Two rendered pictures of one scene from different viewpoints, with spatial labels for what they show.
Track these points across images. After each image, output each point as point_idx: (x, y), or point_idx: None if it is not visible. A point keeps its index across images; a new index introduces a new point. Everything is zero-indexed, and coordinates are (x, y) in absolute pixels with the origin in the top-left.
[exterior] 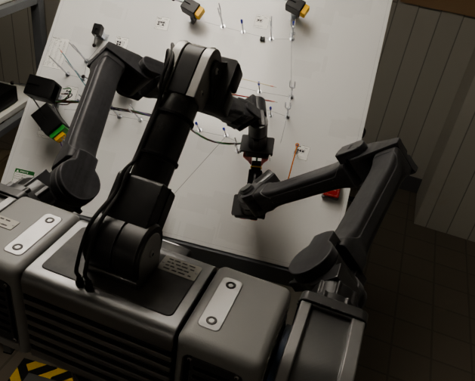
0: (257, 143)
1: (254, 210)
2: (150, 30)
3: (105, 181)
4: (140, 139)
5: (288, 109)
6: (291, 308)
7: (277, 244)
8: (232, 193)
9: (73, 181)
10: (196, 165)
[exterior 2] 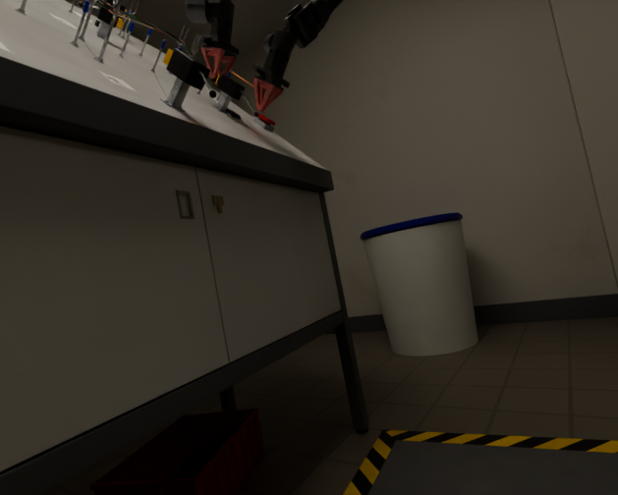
0: (231, 29)
1: (315, 25)
2: None
3: (42, 48)
4: (47, 30)
5: (195, 54)
6: (318, 230)
7: (285, 149)
8: (214, 111)
9: None
10: (156, 82)
